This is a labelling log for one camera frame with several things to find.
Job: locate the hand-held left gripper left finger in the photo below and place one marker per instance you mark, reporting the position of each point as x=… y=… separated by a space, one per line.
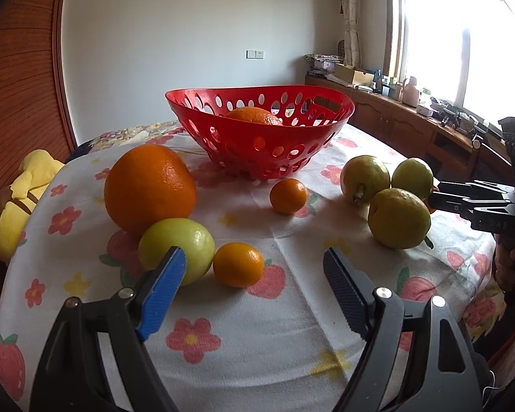
x=167 y=292

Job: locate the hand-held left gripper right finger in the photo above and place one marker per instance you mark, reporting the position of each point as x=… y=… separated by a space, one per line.
x=343 y=296

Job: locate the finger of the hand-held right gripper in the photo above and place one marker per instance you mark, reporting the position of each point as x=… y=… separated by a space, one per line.
x=476 y=191
x=450 y=205

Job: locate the yellow-green guava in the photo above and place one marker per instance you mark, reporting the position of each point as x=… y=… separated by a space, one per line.
x=367 y=178
x=184 y=244
x=398 y=218
x=412 y=178

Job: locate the small tangerine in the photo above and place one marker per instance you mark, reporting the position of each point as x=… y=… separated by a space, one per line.
x=238 y=265
x=288 y=196

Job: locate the large orange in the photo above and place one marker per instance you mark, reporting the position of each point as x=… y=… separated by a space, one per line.
x=150 y=189
x=254 y=116

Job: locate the red perforated plastic basket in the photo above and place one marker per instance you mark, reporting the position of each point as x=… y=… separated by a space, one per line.
x=257 y=146

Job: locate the person's right hand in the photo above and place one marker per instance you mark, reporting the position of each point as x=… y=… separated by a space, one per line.
x=508 y=266

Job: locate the floral strawberry print tablecloth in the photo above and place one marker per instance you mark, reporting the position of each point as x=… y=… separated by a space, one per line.
x=261 y=352

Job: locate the long wooden cabinet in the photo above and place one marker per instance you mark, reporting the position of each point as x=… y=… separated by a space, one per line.
x=395 y=122

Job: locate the pale pink jug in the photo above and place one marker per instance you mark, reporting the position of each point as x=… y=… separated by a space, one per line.
x=412 y=92

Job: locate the wooden framed window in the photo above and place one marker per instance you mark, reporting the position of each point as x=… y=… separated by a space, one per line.
x=446 y=43

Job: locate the cardboard box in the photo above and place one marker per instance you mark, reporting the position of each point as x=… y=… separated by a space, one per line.
x=354 y=75

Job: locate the yellow plush toy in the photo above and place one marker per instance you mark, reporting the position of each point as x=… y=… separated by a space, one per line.
x=13 y=214

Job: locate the folded patterned cloth stack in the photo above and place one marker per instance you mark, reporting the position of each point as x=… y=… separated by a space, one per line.
x=324 y=62

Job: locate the patterned beige curtain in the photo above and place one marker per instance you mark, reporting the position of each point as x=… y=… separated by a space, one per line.
x=351 y=17

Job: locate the wooden slatted wardrobe door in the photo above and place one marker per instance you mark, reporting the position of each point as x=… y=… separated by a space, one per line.
x=25 y=73

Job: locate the white wall switch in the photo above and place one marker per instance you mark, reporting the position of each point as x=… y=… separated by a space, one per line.
x=255 y=54

